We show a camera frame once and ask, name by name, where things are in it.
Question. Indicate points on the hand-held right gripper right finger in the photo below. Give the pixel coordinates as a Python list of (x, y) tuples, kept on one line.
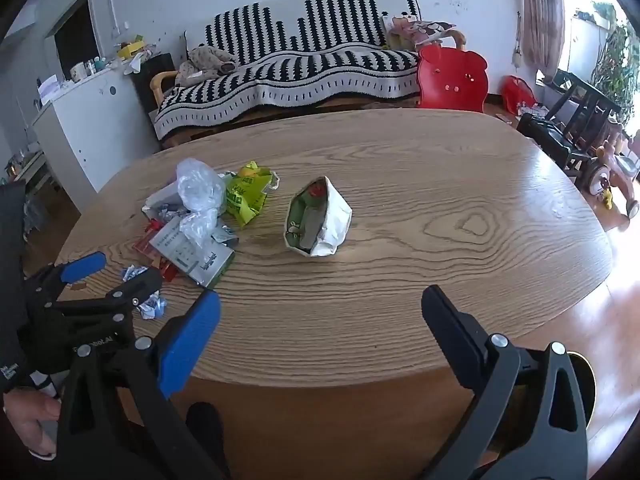
[(447, 327)]

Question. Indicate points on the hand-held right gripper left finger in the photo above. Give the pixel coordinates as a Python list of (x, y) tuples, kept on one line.
[(192, 342)]

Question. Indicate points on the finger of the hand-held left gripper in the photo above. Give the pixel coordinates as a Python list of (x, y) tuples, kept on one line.
[(82, 266), (135, 287)]

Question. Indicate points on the silver blue wrapper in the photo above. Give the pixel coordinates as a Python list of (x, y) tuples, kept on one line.
[(132, 272), (154, 307)]

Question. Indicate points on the white paper bag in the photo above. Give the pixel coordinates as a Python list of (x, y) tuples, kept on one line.
[(332, 220)]

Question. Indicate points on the person's left hand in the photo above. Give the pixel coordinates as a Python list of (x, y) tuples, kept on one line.
[(27, 417)]

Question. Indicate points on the red snack wrapper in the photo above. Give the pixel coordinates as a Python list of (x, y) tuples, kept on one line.
[(145, 246)]

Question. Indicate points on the white and green carton box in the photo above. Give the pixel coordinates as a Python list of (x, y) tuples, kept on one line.
[(187, 257)]

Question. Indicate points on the crumpled clear plastic wrap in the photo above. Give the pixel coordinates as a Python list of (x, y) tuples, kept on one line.
[(199, 227)]

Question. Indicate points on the crumpled white paper packet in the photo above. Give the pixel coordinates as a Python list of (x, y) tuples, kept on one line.
[(160, 202)]

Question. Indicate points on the clear plastic bag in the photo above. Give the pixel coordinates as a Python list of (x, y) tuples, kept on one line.
[(200, 185)]

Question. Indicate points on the yellow-green snack bag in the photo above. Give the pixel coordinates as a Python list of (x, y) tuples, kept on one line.
[(245, 195)]

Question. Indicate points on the white cabinet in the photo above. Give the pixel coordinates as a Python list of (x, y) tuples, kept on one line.
[(100, 120)]

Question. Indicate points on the grey bottle with red cap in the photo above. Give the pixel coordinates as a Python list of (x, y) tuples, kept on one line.
[(311, 227)]

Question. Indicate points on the white papers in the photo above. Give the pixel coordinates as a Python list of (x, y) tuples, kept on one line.
[(48, 87)]

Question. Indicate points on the white cup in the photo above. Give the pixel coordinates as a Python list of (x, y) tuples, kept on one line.
[(77, 71)]

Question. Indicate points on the wooden sofa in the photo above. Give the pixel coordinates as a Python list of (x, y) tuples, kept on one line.
[(161, 82)]

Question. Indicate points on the black panel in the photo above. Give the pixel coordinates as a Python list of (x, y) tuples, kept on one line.
[(150, 75)]

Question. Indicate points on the yellow toy duck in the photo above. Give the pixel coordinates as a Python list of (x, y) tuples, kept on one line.
[(608, 202)]

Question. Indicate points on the crumpled white tissue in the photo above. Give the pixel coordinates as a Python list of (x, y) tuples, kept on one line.
[(135, 62)]

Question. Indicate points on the yellow box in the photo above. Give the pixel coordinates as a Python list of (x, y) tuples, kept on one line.
[(129, 49)]

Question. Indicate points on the toy ride-on car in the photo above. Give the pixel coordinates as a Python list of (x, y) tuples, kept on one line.
[(612, 165)]

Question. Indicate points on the brown plush toy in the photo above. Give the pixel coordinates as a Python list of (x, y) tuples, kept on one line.
[(205, 62)]

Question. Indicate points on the red plastic stool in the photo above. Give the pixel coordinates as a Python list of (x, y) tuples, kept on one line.
[(517, 92)]

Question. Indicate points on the red bear-shaped chair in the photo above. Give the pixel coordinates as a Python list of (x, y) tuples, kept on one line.
[(450, 80)]

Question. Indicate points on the black wooden chair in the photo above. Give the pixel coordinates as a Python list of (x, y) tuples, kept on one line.
[(580, 110)]

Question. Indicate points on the black and white striped blanket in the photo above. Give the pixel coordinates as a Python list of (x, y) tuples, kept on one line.
[(300, 75)]

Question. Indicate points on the cartoon printed cushion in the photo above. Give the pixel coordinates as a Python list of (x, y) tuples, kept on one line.
[(425, 30)]

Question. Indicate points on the green potted plants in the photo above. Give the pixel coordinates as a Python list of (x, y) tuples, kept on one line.
[(617, 60)]

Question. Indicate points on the patterned curtain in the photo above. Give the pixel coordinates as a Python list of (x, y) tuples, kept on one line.
[(542, 15)]

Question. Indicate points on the door frame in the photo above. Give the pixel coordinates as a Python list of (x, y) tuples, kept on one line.
[(72, 35)]

